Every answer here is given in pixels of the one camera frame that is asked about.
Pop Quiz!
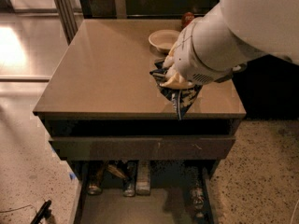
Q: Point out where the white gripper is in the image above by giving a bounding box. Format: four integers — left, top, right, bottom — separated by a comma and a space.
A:
160, 21, 232, 90

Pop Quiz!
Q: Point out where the blue chip bag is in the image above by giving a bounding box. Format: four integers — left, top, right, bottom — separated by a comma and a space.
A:
149, 60, 202, 120

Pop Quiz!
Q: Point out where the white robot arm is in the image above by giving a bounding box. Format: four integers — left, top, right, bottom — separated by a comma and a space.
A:
162, 0, 299, 90

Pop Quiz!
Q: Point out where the grey drawer cabinet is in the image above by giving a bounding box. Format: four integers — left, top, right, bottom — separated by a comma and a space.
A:
32, 18, 247, 224

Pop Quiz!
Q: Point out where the clear plastic bottle in drawer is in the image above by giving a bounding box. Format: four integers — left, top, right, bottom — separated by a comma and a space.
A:
189, 168, 205, 220

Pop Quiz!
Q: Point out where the brown snack bag in drawer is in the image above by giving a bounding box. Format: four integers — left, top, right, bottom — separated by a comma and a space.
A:
107, 163, 127, 179

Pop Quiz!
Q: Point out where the brown bottle in drawer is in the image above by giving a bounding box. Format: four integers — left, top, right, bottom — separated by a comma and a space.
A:
87, 161, 105, 195

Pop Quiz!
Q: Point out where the dark can in drawer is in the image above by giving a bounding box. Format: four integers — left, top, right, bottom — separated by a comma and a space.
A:
122, 161, 137, 197

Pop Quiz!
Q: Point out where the closed dark top drawer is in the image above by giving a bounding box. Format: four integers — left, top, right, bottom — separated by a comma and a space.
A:
50, 135, 235, 161

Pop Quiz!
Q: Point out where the open middle drawer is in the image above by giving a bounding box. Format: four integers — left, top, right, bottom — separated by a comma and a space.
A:
74, 161, 220, 224

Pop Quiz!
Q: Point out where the white bowl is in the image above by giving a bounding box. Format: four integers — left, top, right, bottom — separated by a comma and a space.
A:
149, 30, 179, 53

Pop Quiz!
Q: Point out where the blue tape piece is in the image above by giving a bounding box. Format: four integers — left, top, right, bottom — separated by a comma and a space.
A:
68, 172, 77, 180

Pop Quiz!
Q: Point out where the black tool on floor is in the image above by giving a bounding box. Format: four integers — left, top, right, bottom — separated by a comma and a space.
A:
30, 200, 51, 224

